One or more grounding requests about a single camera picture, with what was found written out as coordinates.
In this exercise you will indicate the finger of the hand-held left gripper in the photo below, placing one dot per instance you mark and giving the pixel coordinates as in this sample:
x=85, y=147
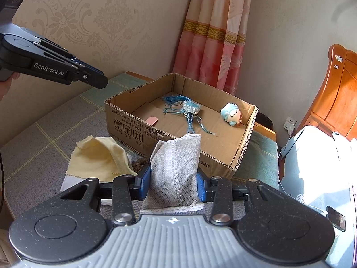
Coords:
x=92, y=78
x=55, y=48

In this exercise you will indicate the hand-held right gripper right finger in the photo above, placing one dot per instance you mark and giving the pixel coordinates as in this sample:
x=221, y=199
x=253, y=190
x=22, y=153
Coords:
x=201, y=187

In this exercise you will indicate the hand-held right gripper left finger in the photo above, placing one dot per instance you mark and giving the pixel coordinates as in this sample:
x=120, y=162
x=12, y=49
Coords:
x=145, y=181

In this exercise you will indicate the grey lace-trimmed pouch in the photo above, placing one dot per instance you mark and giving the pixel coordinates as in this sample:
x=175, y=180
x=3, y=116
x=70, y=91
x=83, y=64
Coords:
x=173, y=173

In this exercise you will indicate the cardboard box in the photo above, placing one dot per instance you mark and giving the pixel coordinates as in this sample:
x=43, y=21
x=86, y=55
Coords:
x=217, y=145

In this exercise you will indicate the pink adhesive bandage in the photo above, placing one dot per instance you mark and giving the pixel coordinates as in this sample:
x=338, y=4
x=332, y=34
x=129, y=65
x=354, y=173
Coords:
x=152, y=121

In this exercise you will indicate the light blue plush toy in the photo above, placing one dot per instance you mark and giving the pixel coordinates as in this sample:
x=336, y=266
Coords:
x=230, y=113

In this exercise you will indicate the floral sachet with blue tassel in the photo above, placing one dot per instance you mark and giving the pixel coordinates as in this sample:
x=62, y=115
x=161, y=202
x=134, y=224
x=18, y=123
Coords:
x=191, y=108

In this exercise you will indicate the person's left hand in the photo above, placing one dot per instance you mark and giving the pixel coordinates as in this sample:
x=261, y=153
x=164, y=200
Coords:
x=5, y=88

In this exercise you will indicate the dark brown fringe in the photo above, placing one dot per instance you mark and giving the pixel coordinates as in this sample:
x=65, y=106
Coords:
x=140, y=164

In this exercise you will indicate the yellow cloth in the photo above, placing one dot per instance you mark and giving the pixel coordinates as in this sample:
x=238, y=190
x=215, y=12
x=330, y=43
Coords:
x=94, y=162

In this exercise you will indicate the checked grey green table cloth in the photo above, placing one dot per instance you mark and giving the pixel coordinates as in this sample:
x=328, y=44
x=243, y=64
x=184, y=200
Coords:
x=41, y=145

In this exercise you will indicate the white bed sheet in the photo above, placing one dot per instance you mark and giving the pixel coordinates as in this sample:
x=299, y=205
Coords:
x=312, y=167

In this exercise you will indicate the pink striped curtain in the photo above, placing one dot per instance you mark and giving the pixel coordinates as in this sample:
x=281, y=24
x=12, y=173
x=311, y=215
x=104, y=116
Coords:
x=212, y=33

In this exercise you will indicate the black smartphone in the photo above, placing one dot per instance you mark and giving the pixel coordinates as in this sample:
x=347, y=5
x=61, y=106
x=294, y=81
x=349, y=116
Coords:
x=336, y=219

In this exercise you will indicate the white pillow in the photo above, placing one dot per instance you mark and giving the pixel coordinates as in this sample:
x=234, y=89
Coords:
x=345, y=142

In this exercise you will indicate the wooden bed headboard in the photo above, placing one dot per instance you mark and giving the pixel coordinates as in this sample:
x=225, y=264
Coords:
x=337, y=103

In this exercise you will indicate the white wall socket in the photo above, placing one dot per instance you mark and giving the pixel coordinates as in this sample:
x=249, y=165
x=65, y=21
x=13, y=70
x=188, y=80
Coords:
x=290, y=122

